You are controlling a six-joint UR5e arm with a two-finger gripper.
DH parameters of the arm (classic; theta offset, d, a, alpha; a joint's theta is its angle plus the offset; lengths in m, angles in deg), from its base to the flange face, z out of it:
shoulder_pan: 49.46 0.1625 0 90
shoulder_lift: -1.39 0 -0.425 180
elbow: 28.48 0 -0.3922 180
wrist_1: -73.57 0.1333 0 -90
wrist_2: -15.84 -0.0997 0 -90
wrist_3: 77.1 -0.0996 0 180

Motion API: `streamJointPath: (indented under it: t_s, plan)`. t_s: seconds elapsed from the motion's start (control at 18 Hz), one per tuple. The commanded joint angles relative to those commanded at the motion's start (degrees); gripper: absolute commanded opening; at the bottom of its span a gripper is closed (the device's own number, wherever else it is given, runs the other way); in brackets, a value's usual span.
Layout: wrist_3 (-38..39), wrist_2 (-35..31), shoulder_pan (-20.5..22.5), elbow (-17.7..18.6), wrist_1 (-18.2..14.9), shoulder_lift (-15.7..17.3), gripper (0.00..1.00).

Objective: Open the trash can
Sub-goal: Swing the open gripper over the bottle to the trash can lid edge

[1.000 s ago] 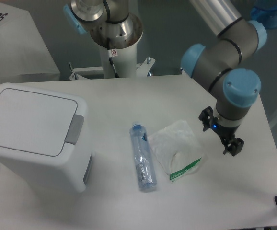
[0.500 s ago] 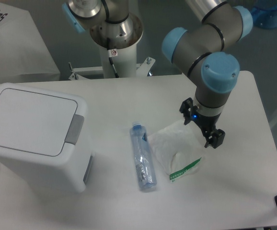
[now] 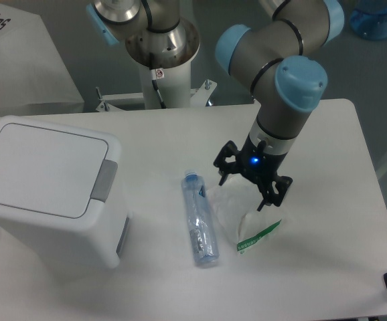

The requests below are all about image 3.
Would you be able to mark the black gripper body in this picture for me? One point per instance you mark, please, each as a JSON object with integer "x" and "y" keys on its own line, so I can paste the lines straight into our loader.
{"x": 256, "y": 163}

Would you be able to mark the white push-button trash can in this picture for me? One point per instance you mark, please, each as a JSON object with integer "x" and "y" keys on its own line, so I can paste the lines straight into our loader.
{"x": 60, "y": 190}

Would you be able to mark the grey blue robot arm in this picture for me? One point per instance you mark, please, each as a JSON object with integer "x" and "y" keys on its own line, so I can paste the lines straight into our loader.
{"x": 271, "y": 63}

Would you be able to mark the white plastic tissue pack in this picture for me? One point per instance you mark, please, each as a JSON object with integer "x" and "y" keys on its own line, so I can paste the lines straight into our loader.
{"x": 235, "y": 206}

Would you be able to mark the clear plastic water bottle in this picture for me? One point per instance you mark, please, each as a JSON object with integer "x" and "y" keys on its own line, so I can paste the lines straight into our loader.
{"x": 202, "y": 235}

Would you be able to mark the blue water jug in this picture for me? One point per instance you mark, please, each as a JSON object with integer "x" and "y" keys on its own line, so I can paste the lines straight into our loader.
{"x": 368, "y": 20}

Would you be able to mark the white cardboard box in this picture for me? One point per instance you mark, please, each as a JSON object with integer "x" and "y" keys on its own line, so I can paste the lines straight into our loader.
{"x": 33, "y": 77}

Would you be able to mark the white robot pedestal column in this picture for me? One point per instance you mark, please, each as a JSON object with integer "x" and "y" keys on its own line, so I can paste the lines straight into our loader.
{"x": 168, "y": 85}

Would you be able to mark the white metal base frame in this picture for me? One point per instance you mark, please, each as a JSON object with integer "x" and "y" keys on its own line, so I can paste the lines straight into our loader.
{"x": 117, "y": 102}

